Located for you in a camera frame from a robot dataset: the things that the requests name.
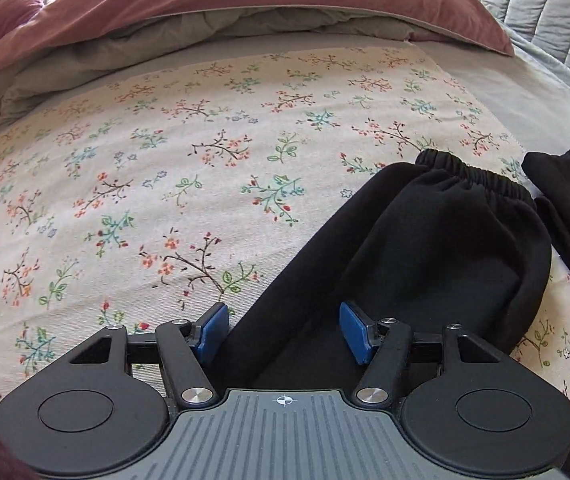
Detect grey quilted cover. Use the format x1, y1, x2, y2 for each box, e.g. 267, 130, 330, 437
448, 0, 570, 93

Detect black pants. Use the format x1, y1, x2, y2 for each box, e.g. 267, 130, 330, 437
222, 137, 570, 393

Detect floral bed sheet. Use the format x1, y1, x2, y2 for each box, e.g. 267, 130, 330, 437
0, 45, 570, 431

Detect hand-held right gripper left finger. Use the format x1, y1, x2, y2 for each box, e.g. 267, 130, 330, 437
67, 302, 229, 408

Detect grey blanket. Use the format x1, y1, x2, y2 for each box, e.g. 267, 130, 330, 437
0, 7, 418, 116

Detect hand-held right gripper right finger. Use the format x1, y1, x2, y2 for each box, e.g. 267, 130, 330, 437
339, 302, 506, 406

